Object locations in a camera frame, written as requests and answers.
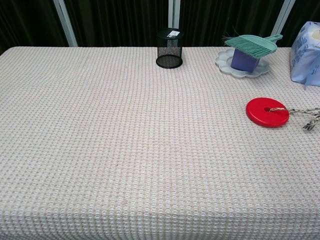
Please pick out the red plastic disc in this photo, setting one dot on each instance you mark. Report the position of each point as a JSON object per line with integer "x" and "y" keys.
{"x": 262, "y": 117}

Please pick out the beige waffle-weave tablecloth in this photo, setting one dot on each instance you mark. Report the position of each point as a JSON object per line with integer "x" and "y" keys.
{"x": 150, "y": 150}

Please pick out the black mesh pen holder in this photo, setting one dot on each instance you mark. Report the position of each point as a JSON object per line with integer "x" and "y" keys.
{"x": 169, "y": 51}

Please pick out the white flower-shaped palette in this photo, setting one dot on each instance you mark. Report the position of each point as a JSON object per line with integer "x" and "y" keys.
{"x": 225, "y": 62}

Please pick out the purple plastic cup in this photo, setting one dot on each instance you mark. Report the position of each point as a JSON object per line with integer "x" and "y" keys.
{"x": 242, "y": 62}

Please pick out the dark curtain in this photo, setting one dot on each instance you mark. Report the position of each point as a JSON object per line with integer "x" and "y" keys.
{"x": 120, "y": 22}

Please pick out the green hand brush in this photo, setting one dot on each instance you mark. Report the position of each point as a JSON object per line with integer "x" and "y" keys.
{"x": 246, "y": 45}

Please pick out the green dustpan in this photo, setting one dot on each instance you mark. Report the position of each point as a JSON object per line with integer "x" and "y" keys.
{"x": 271, "y": 42}

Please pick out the blue tissue pack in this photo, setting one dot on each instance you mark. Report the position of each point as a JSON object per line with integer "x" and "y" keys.
{"x": 303, "y": 60}

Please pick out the white frame post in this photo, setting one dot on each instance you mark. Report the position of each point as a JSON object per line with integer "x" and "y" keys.
{"x": 282, "y": 18}
{"x": 174, "y": 15}
{"x": 65, "y": 22}

